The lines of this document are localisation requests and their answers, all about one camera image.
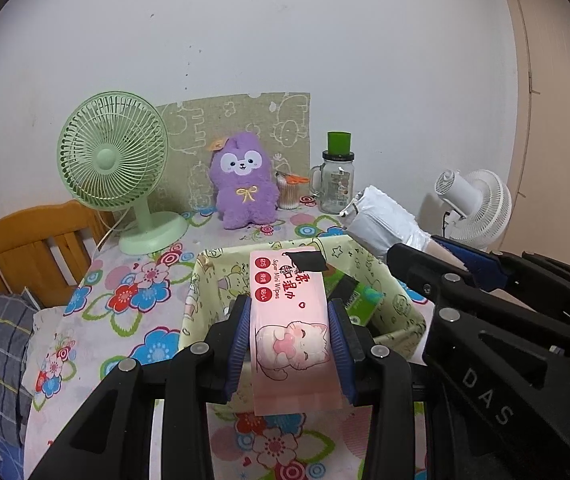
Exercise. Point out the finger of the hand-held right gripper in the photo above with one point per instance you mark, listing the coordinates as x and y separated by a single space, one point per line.
470 260
415 260

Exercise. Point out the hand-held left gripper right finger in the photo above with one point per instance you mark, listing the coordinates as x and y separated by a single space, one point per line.
341 355

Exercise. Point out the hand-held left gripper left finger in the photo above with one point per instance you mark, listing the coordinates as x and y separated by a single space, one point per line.
237 345

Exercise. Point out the yellow cartoon printed box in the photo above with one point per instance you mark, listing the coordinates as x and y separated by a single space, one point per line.
205 310

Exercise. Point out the white tissue pack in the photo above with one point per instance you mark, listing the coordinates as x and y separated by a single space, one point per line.
385 220

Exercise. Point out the pink wipes packet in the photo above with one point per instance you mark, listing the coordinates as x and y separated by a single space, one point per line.
290 330

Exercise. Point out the green tissue packet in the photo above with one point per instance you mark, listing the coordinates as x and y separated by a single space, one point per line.
365 302

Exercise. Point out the white standing fan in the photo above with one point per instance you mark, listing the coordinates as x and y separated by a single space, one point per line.
480 205

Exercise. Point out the glass jar with green lid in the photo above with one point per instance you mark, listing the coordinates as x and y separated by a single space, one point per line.
337 185

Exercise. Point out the purple plush toy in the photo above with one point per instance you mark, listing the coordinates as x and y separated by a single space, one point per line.
242 185

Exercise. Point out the beige door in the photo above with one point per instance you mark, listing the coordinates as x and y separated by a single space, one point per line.
550 110

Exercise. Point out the green cartoon board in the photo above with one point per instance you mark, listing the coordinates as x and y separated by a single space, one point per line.
285 120

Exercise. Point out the green desk fan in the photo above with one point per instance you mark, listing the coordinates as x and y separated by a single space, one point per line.
110 160

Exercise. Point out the wooden bed headboard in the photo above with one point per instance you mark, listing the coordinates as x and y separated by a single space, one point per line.
30 245

